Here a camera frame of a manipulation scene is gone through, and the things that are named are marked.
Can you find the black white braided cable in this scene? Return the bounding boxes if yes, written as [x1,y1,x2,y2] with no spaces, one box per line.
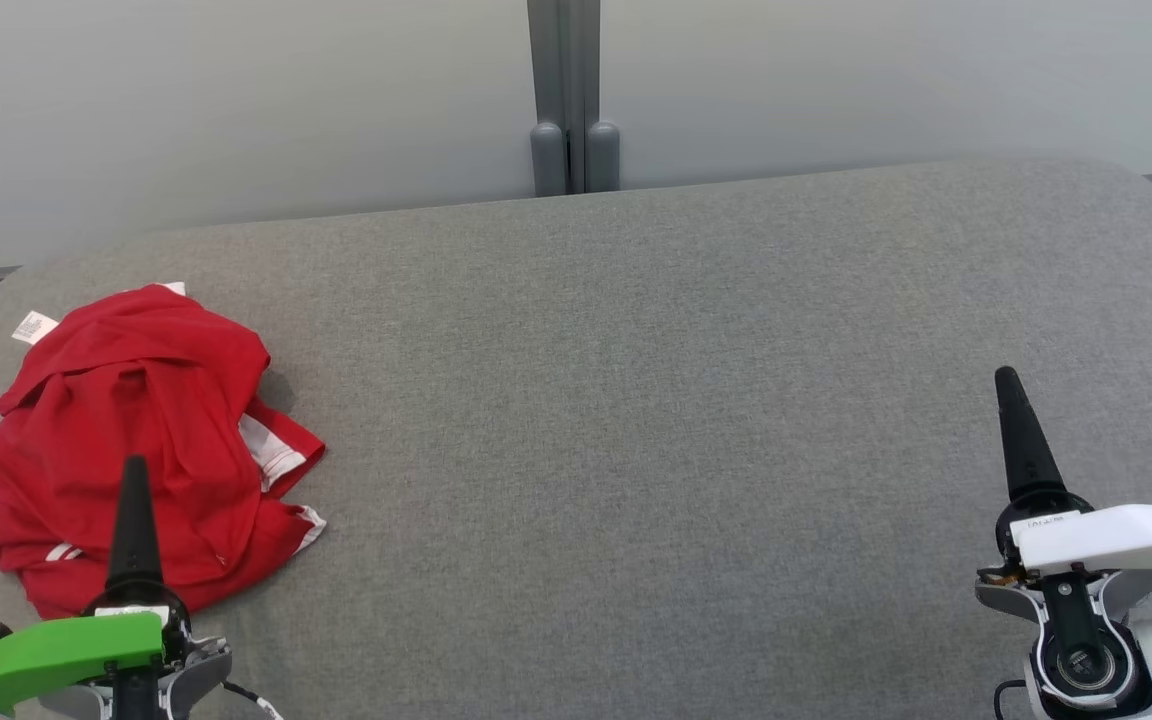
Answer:
[221,680,284,720]

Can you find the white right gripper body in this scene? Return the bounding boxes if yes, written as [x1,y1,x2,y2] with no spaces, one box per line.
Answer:
[996,487,1152,579]

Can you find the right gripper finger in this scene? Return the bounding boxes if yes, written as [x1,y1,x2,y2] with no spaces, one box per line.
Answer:
[996,366,1067,503]

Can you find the red shorts with white stripe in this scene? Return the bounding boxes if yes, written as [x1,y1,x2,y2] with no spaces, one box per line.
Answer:
[0,283,327,621]

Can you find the grey partition post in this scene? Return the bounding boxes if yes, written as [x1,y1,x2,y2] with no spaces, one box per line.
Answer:
[526,0,622,197]

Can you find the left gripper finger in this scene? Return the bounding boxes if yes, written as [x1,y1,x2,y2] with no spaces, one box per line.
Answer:
[104,456,167,593]

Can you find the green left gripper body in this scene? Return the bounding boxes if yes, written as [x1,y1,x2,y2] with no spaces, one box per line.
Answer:
[0,588,192,717]

